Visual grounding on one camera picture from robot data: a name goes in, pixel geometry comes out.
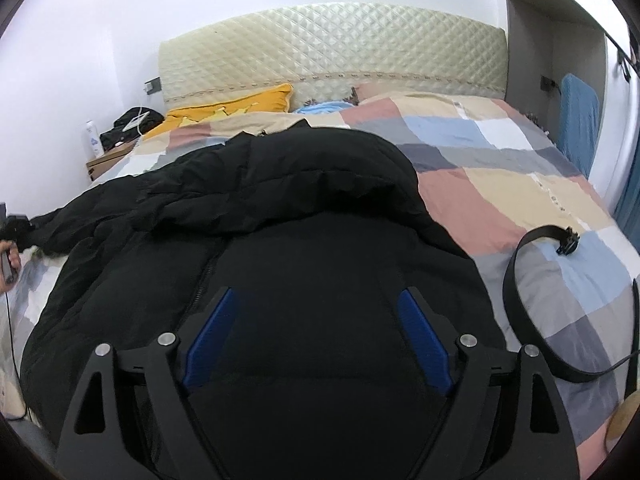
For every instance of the quilted cream headboard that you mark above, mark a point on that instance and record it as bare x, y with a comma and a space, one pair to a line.
330, 55

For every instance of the black puffer jacket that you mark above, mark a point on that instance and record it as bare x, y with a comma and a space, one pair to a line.
280, 220

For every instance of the black wall socket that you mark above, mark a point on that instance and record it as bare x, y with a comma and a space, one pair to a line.
152, 85

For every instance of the checkered bed blanket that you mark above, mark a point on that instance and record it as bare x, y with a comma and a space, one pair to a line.
500, 170

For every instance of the wooden nightstand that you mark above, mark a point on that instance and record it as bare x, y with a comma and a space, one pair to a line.
107, 159

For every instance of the person's left hand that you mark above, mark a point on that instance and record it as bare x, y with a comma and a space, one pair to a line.
12, 260

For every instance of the blue towel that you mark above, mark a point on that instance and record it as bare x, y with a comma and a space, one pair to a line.
579, 120

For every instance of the black bag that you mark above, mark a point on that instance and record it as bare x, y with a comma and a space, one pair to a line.
130, 125

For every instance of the light blue cloth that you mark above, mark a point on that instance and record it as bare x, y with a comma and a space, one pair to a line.
322, 106

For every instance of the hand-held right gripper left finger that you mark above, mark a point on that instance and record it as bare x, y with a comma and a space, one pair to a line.
212, 341

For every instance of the black belt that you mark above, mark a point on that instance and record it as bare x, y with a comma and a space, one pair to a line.
520, 305

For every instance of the yellow pillow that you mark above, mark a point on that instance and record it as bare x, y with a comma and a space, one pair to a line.
227, 108

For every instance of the white bottle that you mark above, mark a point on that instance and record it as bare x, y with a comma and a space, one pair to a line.
93, 139

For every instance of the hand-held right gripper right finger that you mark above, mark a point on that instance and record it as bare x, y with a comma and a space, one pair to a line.
422, 342

